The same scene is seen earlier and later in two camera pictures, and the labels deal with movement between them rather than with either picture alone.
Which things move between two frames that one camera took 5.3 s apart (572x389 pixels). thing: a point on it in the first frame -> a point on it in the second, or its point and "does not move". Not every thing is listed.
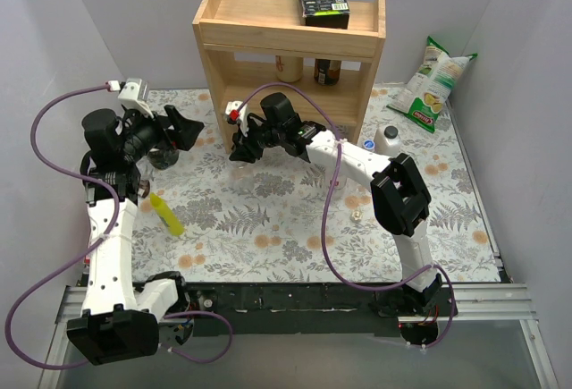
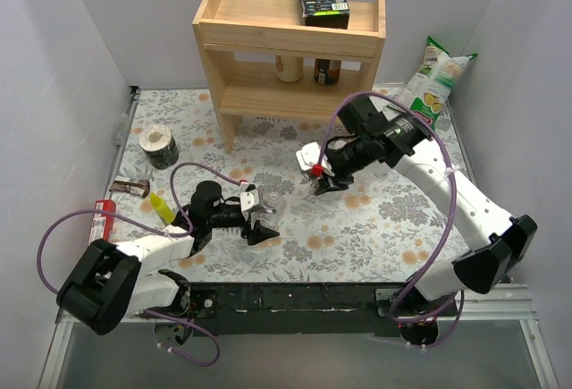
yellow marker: x=175 y=226 does not move
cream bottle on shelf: x=289 y=69 does not move
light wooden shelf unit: x=253 y=45 does not move
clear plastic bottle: x=242 y=176 -> x=271 y=199
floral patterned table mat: x=212 y=220 does not move
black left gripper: x=165 y=125 -> x=246 y=221
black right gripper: x=249 y=139 -> x=325 y=174
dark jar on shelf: x=327 y=71 does not move
